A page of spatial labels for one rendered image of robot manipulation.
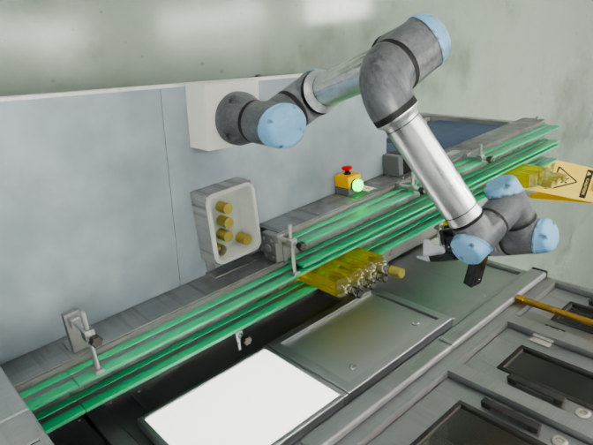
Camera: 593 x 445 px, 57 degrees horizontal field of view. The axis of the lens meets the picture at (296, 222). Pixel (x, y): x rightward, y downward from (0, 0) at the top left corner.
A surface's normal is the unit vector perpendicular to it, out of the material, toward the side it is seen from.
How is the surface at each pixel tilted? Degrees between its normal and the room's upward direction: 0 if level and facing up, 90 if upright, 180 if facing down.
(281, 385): 90
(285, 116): 9
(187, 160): 0
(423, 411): 90
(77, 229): 0
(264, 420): 90
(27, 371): 90
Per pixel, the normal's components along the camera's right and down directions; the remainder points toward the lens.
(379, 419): -0.10, -0.93
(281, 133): 0.56, 0.32
